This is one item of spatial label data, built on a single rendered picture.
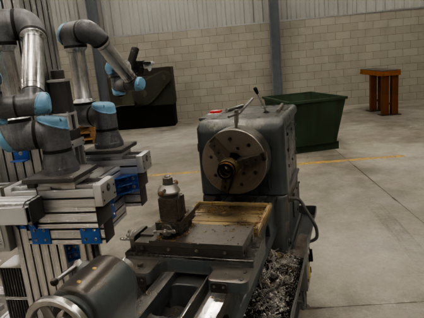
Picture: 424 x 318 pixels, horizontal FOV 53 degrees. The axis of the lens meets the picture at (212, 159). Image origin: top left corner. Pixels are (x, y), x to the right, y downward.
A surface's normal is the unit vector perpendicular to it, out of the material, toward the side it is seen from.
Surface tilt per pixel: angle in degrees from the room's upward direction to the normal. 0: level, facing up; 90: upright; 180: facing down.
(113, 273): 37
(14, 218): 90
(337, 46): 90
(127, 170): 90
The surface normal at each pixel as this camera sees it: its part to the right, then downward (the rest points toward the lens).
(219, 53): -0.03, 0.23
